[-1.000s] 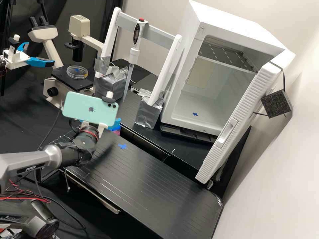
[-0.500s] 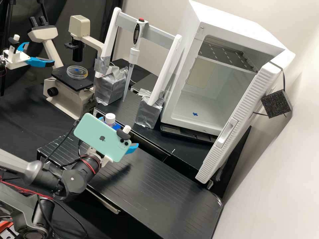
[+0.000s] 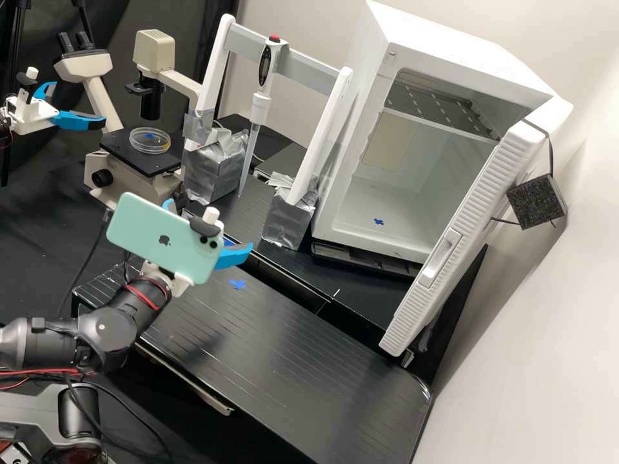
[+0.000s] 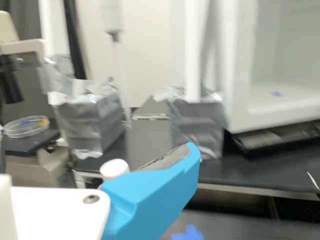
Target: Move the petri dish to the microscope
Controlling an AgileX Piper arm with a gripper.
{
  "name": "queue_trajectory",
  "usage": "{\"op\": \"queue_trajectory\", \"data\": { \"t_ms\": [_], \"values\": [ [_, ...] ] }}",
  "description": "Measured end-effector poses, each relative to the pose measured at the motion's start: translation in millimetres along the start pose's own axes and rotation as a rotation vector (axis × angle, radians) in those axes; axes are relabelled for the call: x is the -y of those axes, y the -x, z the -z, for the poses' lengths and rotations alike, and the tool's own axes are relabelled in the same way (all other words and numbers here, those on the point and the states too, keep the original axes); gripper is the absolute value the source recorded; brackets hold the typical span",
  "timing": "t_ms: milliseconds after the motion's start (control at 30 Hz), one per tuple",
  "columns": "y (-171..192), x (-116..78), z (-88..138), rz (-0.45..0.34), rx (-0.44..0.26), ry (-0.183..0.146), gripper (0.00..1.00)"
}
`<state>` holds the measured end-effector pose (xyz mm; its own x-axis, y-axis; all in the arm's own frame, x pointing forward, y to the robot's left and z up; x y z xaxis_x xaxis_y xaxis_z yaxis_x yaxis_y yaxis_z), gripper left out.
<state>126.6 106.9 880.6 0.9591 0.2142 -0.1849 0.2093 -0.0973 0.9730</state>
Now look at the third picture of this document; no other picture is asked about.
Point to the left phone holder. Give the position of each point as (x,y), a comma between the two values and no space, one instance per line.
(29,82)

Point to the white incubator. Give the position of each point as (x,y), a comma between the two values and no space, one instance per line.
(435,58)

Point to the white pipette stand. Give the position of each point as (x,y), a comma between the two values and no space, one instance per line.
(319,145)

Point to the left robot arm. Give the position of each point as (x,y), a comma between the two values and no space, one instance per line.
(4,126)

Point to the right wrist camera phone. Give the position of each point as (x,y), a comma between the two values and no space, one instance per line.
(159,237)

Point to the incubator door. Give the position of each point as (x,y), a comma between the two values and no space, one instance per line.
(464,232)

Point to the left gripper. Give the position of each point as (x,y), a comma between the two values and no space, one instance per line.
(31,116)

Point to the cream microscope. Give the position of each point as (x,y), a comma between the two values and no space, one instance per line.
(99,94)

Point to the pipette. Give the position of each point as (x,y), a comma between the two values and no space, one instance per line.
(263,72)

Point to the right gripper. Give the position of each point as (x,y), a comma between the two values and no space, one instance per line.
(178,285)

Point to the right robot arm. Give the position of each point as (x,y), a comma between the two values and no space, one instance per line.
(53,340)

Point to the petri dish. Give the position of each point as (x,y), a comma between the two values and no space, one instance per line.
(149,140)

